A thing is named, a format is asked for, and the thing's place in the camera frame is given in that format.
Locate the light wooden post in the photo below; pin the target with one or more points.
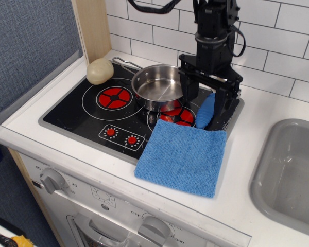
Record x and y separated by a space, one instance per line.
92 23

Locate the white toy oven front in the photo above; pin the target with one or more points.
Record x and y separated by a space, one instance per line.
84 215

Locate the yellow object at corner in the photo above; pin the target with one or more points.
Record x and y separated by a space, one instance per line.
22 241

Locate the blue microfiber cloth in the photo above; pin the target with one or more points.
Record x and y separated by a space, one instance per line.
183 158

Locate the grey sink basin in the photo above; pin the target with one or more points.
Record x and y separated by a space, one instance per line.
280 185

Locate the grey oven knob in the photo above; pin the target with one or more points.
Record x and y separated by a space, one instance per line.
154 230
51 180

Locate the stainless steel pot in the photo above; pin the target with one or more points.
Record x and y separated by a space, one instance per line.
157 88

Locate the grey left oven knob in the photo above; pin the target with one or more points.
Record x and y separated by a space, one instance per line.
51 180

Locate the cream toy potato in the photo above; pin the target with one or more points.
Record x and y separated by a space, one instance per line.
99 71

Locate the blue handled metal spoon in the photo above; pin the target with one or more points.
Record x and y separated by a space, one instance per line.
206 112

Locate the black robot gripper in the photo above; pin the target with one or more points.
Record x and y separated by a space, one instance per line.
212 67

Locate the grey right oven knob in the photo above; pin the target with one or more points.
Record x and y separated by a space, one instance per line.
154 230

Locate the black toy stove top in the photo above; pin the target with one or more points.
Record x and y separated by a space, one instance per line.
108 118

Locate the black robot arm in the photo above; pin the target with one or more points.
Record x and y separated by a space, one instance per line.
215 22

